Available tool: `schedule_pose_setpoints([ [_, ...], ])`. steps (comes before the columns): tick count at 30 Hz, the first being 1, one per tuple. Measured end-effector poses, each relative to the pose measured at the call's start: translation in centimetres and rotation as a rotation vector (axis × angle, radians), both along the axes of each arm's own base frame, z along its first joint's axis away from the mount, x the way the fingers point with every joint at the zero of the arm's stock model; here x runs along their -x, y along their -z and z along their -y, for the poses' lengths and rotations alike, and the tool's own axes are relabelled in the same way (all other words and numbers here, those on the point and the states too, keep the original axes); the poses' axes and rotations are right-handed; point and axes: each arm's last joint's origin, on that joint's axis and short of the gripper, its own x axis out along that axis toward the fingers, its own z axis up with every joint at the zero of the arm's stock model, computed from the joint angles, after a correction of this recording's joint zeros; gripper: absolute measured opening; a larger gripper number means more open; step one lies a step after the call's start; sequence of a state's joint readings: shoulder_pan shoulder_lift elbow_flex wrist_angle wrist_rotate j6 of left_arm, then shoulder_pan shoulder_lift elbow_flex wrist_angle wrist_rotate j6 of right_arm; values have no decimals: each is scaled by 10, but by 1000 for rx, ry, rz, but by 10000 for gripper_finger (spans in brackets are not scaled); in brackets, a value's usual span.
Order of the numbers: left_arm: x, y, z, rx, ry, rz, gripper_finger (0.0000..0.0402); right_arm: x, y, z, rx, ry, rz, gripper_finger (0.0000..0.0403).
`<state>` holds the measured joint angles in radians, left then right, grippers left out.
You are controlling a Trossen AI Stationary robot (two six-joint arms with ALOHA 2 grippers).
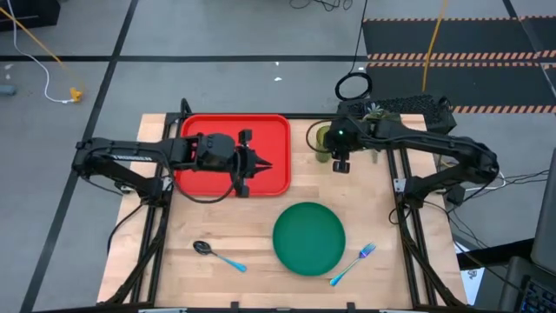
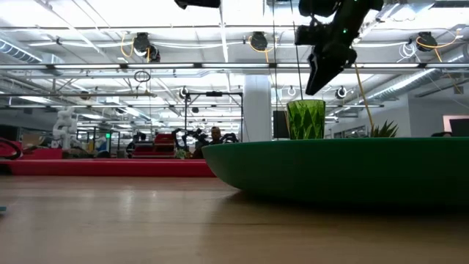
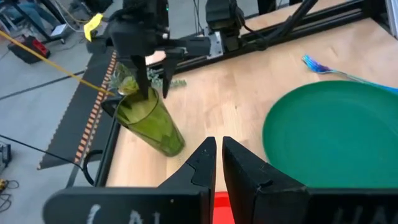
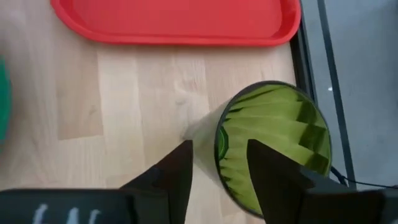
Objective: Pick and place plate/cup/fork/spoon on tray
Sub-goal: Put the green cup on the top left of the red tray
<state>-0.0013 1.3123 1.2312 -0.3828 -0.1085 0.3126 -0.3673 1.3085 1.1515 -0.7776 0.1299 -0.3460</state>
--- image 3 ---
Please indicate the black aluminium table frame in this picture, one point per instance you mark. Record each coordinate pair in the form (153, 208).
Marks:
(311, 26)

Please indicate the black and red case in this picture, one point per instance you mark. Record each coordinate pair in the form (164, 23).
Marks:
(25, 51)

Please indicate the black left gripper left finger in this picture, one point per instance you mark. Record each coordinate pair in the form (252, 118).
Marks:
(186, 202)

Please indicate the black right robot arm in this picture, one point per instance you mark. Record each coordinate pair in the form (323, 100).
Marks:
(224, 15)

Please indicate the yellow tape tag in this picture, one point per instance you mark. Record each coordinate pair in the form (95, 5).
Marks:
(92, 26)

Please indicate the black rolling cart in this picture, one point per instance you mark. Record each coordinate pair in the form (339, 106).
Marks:
(37, 26)

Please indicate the black hazard-striped floor mat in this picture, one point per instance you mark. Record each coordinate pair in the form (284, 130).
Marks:
(74, 118)

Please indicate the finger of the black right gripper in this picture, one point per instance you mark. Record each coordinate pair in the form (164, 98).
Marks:
(169, 71)
(140, 74)

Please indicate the green round plate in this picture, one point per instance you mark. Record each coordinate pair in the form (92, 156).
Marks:
(335, 137)

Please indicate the silver mounting bracket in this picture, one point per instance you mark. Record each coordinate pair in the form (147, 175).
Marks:
(215, 46)

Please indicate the green translucent plastic cup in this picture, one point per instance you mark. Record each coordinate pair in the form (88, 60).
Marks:
(149, 124)

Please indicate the red plastic tray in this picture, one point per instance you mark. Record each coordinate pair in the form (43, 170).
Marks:
(222, 211)

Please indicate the succulent plant in dark pot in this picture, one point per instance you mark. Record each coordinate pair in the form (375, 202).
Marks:
(126, 83)

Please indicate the small grey device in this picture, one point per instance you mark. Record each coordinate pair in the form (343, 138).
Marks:
(5, 155)

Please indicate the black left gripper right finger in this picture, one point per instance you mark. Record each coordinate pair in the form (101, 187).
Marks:
(264, 202)

